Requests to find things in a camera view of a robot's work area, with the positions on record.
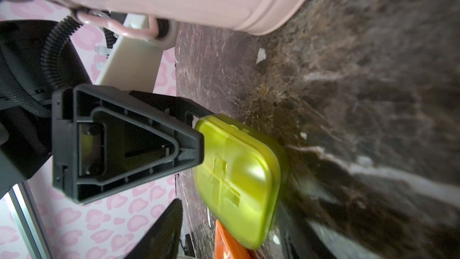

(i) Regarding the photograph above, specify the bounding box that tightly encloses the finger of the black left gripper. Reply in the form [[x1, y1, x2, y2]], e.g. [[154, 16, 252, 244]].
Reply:
[[129, 91, 214, 127]]

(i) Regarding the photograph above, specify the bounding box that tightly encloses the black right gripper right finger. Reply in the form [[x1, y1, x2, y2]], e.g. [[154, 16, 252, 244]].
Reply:
[[277, 203, 336, 259]]

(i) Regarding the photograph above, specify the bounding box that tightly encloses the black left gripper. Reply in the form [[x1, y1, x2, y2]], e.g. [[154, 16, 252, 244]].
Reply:
[[1, 84, 204, 205]]

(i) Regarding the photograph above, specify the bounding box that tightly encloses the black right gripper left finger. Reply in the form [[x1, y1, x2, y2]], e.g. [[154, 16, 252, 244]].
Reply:
[[125, 199, 183, 259]]

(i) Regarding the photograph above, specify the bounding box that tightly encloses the white pillbox green lid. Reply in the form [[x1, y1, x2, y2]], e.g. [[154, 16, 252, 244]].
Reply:
[[194, 114, 289, 249]]

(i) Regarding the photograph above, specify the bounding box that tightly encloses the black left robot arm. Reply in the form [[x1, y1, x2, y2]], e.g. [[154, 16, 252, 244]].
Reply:
[[1, 19, 210, 205]]

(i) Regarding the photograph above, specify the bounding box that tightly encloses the orange square pillbox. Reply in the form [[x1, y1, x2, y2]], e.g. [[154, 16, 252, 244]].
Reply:
[[214, 220, 251, 259]]

